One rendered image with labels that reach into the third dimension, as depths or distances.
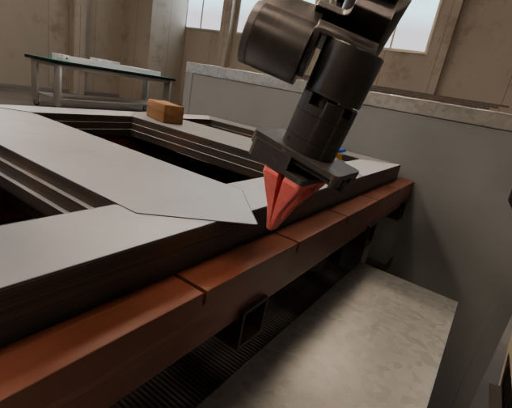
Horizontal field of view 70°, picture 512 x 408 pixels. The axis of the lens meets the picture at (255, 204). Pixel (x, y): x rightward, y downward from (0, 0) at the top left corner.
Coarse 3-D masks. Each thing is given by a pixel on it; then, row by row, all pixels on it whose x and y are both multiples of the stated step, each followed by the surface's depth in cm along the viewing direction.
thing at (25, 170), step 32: (96, 128) 94; (128, 128) 102; (160, 128) 97; (224, 128) 127; (0, 160) 51; (224, 160) 84; (256, 160) 81; (32, 192) 46; (64, 192) 44; (320, 192) 60; (352, 192) 74; (224, 224) 40; (288, 224) 54; (128, 256) 30; (160, 256) 33; (192, 256) 37; (32, 288) 24; (64, 288) 26; (96, 288) 28; (128, 288) 31; (0, 320) 23; (32, 320) 24; (64, 320) 27
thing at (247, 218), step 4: (244, 212) 42; (248, 212) 43; (232, 216) 40; (236, 216) 41; (240, 216) 41; (244, 216) 41; (248, 216) 41; (252, 216) 42; (220, 220) 39; (224, 220) 39; (228, 220) 39; (232, 220) 39; (236, 220) 39; (240, 220) 40; (244, 220) 40; (248, 220) 40; (252, 220) 40; (252, 224) 39; (256, 224) 40
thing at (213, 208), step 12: (228, 192) 49; (240, 192) 50; (180, 204) 41; (192, 204) 42; (204, 204) 43; (216, 204) 43; (228, 204) 44; (240, 204) 45; (168, 216) 37; (180, 216) 38; (192, 216) 38; (204, 216) 39; (216, 216) 40; (228, 216) 40
